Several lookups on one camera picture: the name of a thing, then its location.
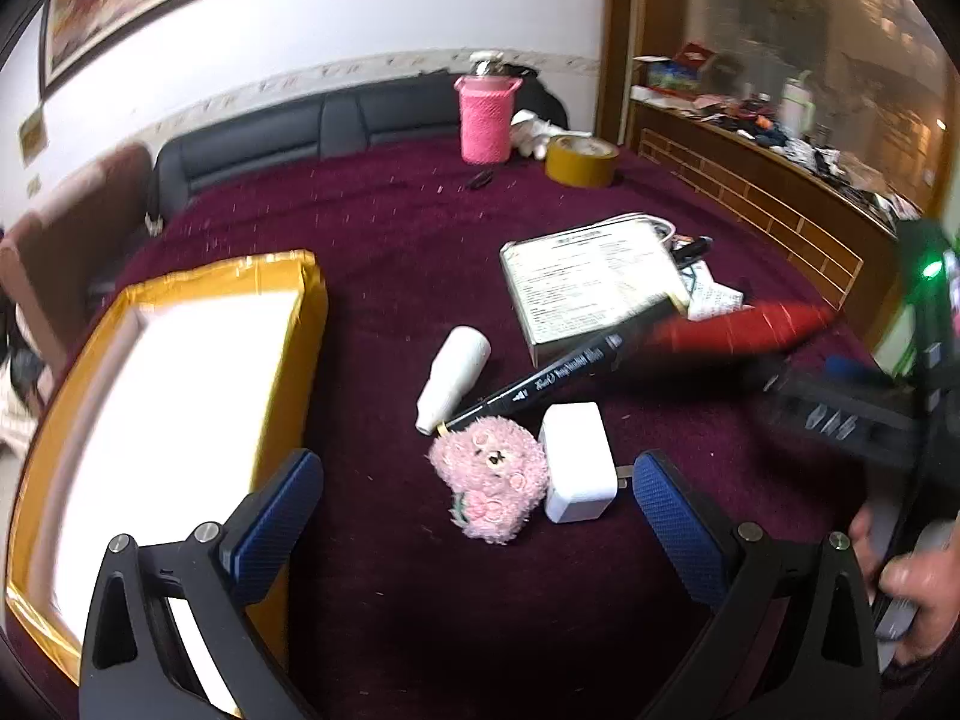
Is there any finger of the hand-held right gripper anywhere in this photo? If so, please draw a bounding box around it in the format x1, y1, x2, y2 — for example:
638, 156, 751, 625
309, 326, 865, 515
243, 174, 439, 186
761, 382, 920, 466
750, 349, 905, 398

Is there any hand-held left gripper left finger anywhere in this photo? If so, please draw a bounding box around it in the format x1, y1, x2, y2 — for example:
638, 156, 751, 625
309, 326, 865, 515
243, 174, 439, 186
79, 448, 325, 720

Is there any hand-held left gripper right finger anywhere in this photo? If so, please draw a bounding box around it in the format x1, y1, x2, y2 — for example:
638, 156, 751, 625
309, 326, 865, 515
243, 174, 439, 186
632, 450, 882, 720

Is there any yellow taped cardboard box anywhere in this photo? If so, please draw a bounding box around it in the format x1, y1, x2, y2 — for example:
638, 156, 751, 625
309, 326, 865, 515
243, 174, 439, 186
4, 247, 329, 717

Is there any black marker yellow band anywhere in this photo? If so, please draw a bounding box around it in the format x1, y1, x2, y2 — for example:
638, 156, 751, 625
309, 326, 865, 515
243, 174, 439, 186
437, 330, 653, 436

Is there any person's right hand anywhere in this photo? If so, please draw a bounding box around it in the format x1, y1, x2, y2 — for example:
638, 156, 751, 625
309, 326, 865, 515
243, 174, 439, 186
851, 502, 960, 668

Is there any white charger adapter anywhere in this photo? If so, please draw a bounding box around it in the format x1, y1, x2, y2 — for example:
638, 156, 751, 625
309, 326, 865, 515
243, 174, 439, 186
538, 402, 620, 524

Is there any white paper receipt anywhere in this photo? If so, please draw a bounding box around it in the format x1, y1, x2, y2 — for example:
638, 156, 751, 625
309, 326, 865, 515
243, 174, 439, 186
686, 262, 743, 320

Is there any pink plush bear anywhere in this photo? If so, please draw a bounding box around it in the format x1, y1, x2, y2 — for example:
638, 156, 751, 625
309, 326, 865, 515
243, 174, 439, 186
427, 415, 548, 545

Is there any wooden counter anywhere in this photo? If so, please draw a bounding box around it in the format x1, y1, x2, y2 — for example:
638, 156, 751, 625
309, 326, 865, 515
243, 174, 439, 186
626, 82, 923, 338

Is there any pile of counter clutter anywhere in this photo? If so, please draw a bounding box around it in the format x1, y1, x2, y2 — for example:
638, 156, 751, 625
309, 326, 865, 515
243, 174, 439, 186
697, 90, 923, 226

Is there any small white bottle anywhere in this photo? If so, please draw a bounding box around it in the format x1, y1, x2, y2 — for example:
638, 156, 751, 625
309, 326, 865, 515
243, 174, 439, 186
415, 325, 492, 436

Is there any maroon velvet cloth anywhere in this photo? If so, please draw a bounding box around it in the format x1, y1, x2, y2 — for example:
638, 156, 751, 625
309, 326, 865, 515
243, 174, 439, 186
75, 139, 901, 720

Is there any metal tin with paper label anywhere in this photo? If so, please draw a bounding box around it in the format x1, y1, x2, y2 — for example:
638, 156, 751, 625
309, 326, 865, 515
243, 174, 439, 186
500, 217, 691, 367

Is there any white thermos jug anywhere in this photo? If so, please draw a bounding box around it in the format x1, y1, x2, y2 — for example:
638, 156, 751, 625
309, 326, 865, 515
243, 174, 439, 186
780, 71, 815, 140

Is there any cloth pile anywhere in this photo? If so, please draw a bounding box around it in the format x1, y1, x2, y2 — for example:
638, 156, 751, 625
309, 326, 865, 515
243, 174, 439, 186
0, 300, 53, 458

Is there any yellow tape roll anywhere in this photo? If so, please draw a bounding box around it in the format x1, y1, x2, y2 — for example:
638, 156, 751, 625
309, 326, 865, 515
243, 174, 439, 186
545, 133, 620, 188

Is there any colourful printed box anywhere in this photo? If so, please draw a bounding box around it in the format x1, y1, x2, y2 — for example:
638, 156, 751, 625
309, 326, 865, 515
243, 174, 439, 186
645, 60, 706, 91

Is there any black leather sofa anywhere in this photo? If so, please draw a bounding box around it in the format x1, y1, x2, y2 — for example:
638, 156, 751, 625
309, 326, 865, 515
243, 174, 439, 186
150, 71, 571, 222

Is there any white crumpled cloth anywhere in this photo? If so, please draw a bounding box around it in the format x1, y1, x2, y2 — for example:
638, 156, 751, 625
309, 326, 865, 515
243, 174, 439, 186
510, 111, 567, 160

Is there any bottle in pink knit sleeve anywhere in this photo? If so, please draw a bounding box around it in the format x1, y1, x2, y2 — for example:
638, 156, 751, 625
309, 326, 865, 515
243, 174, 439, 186
452, 51, 522, 164

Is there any white cable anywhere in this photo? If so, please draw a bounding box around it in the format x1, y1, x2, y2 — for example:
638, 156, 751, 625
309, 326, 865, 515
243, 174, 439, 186
600, 212, 680, 241

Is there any yellow wall plate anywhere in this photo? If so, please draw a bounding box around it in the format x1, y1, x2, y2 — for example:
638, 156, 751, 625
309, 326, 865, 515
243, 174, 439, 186
19, 111, 47, 162

